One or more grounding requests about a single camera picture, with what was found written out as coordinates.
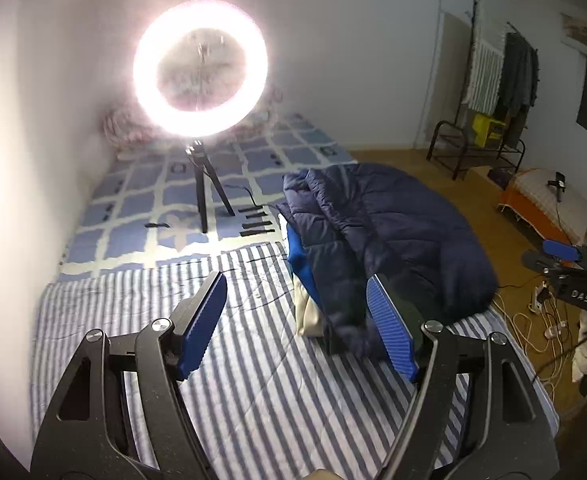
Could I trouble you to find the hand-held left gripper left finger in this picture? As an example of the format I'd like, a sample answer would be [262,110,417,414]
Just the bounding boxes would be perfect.
[30,270,228,480]

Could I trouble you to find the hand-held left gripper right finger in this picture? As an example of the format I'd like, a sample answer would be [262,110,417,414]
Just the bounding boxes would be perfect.
[366,274,561,480]

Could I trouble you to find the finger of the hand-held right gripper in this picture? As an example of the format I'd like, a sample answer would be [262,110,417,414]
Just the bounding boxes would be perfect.
[542,239,583,262]
[521,251,557,276]

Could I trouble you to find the navy puffer jacket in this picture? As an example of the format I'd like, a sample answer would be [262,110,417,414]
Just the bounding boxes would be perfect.
[276,162,499,361]

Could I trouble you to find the clothes drying rack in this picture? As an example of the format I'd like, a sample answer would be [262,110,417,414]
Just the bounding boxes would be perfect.
[456,0,541,161]

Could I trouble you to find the white power strip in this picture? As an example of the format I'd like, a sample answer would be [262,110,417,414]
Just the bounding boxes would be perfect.
[529,285,551,313]

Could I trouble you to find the white cloth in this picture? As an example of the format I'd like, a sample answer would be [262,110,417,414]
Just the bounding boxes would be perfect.
[571,310,587,383]

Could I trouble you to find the phone on stand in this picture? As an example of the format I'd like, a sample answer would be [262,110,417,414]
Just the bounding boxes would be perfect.
[548,171,569,201]

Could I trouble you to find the cream folded garment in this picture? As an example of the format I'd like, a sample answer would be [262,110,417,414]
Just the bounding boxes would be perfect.
[293,280,331,338]

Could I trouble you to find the striped bed mattress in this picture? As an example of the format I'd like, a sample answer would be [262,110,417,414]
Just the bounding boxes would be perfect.
[28,240,559,480]

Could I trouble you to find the black shoe rack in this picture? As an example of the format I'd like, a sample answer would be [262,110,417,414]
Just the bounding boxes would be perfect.
[427,120,527,181]

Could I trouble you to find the yellow box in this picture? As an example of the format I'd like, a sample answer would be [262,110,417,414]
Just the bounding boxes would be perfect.
[472,112,507,148]

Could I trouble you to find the black tripod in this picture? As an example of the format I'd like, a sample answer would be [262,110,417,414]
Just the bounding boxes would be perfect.
[186,140,236,233]

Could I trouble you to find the blue checkered blanket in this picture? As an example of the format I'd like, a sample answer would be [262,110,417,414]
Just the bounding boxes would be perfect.
[58,112,359,281]

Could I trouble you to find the dark grey hanging garment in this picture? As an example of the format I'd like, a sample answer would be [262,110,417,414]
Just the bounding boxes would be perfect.
[496,32,539,121]

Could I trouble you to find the white towel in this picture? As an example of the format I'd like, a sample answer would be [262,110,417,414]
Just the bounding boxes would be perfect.
[466,22,507,115]

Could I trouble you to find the beige leaning board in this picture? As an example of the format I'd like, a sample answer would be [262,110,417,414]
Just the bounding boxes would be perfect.
[416,0,470,151]

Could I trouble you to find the white cable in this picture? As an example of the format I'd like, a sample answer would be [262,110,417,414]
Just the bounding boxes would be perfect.
[493,292,574,396]

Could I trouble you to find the ring light power cable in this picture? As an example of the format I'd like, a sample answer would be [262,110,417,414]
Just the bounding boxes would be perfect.
[223,184,284,211]

